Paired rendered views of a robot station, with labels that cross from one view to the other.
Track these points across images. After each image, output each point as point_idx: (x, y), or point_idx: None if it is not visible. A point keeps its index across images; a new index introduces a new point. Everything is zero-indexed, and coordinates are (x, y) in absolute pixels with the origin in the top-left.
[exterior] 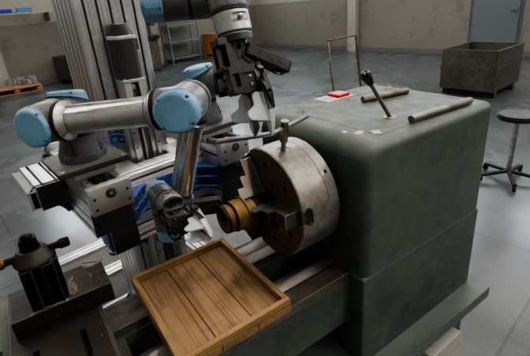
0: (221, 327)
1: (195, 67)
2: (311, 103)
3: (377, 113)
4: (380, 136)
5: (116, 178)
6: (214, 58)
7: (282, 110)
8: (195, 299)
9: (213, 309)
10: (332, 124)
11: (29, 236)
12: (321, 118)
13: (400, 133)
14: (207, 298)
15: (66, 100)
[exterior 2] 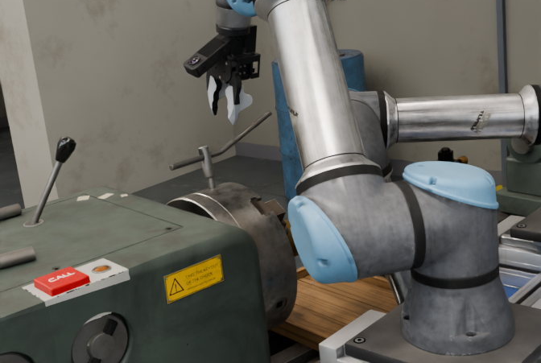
0: (300, 286)
1: (441, 162)
2: (142, 254)
3: (42, 230)
4: (84, 193)
5: (498, 232)
6: (254, 39)
7: (208, 231)
8: (339, 298)
9: (315, 294)
10: (132, 206)
11: (440, 149)
12: (143, 215)
13: (55, 200)
14: (325, 299)
15: (531, 90)
